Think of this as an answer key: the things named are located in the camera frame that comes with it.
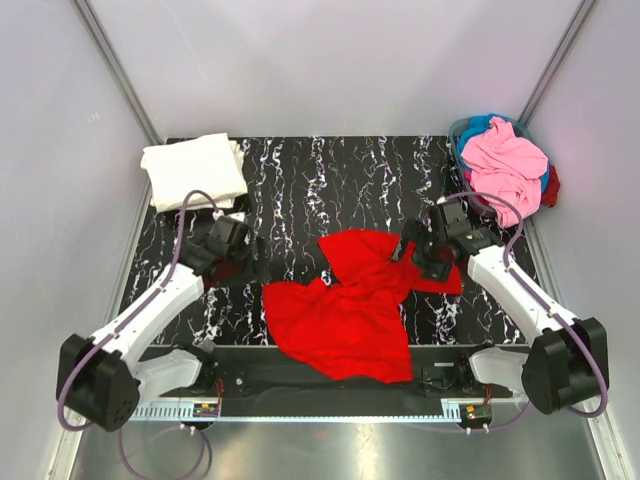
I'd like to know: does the left aluminium frame post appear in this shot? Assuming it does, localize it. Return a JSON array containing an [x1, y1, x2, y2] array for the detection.
[[70, 0, 162, 145]]

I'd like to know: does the left small circuit board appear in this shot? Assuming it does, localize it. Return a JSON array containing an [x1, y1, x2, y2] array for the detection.
[[193, 403, 220, 418]]

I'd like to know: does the dark red t-shirt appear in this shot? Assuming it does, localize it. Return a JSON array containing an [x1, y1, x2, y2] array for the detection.
[[541, 166, 561, 207]]

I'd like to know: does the right aluminium frame post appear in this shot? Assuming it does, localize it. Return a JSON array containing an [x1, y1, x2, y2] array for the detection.
[[519, 0, 599, 125]]

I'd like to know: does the grey laundry basket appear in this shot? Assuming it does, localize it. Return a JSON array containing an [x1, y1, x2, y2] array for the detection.
[[447, 114, 531, 220]]

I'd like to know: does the folded white t-shirt stack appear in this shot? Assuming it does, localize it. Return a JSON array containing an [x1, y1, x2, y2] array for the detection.
[[140, 133, 248, 212]]

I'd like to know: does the small circuit board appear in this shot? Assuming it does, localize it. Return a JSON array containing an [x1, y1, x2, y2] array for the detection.
[[464, 404, 493, 421], [193, 403, 220, 418]]

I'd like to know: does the right small circuit board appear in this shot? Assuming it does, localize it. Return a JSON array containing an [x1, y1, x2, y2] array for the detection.
[[464, 404, 493, 421]]

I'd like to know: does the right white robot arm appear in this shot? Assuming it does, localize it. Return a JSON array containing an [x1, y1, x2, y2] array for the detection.
[[390, 195, 609, 418]]

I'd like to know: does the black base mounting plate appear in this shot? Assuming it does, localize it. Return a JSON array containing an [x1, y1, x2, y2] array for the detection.
[[149, 344, 526, 419]]

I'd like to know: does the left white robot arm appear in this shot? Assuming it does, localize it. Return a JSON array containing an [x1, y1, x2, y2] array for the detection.
[[56, 216, 269, 432]]

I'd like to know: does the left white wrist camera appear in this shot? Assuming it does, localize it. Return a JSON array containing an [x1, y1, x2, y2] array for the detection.
[[212, 211, 246, 223]]

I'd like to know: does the blue t-shirt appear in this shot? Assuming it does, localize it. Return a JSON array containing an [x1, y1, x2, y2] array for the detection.
[[456, 113, 555, 194]]

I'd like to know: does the aluminium frame post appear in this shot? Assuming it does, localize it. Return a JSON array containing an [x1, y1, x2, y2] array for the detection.
[[519, 0, 599, 125], [70, 0, 162, 145]]

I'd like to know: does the pink t-shirt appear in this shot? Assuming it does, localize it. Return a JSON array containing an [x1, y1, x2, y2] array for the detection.
[[462, 118, 549, 228]]

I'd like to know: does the slotted grey cable duct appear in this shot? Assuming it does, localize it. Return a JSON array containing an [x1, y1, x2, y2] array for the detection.
[[131, 398, 461, 423]]

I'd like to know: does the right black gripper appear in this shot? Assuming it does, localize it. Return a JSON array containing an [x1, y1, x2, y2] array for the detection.
[[387, 218, 452, 284]]

